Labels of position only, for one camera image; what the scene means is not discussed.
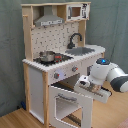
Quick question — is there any wooden toy kitchen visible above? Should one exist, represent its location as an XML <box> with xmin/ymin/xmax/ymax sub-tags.
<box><xmin>22</xmin><ymin>2</ymin><xmax>105</xmax><ymax>128</ymax></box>

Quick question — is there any silver toy pot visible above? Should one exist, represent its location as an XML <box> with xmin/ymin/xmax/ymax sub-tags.
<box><xmin>39</xmin><ymin>51</ymin><xmax>55</xmax><ymax>62</ymax></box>

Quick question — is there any white toy microwave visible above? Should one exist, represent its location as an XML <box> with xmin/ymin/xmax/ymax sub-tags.
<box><xmin>66</xmin><ymin>3</ymin><xmax>90</xmax><ymax>21</ymax></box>

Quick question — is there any red stove knob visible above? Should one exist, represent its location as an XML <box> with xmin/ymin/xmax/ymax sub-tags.
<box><xmin>72</xmin><ymin>66</ymin><xmax>78</xmax><ymax>72</ymax></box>
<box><xmin>54</xmin><ymin>73</ymin><xmax>60</xmax><ymax>79</ymax></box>

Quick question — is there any white oven door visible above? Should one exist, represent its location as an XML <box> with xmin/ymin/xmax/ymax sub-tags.
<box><xmin>49</xmin><ymin>86</ymin><xmax>93</xmax><ymax>128</ymax></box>

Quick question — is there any grey toy sink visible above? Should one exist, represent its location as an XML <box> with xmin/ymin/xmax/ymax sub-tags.
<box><xmin>66</xmin><ymin>47</ymin><xmax>94</xmax><ymax>56</ymax></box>

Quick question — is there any grey range hood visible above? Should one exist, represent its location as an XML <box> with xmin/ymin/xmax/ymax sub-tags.
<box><xmin>35</xmin><ymin>5</ymin><xmax>64</xmax><ymax>27</ymax></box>

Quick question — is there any black toy faucet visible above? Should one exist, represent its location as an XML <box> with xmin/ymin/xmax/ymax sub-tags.
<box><xmin>67</xmin><ymin>33</ymin><xmax>82</xmax><ymax>49</ymax></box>

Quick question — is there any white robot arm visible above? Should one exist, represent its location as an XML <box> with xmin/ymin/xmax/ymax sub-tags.
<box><xmin>74</xmin><ymin>58</ymin><xmax>128</xmax><ymax>103</ymax></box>

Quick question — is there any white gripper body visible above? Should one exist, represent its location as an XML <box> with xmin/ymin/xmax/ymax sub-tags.
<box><xmin>74</xmin><ymin>75</ymin><xmax>111</xmax><ymax>103</ymax></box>

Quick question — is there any right red stove knob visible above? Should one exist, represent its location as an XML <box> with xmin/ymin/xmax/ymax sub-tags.
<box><xmin>72</xmin><ymin>66</ymin><xmax>78</xmax><ymax>72</ymax></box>

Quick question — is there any white cabinet door with dispenser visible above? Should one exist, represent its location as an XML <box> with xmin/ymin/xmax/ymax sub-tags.
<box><xmin>80</xmin><ymin>55</ymin><xmax>100</xmax><ymax>76</ymax></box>

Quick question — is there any black toy stovetop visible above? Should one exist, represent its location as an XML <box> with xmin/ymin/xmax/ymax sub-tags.
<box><xmin>34</xmin><ymin>53</ymin><xmax>71</xmax><ymax>66</ymax></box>

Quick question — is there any left red stove knob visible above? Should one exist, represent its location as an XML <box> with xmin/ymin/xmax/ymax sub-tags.
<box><xmin>54</xmin><ymin>73</ymin><xmax>60</xmax><ymax>79</ymax></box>

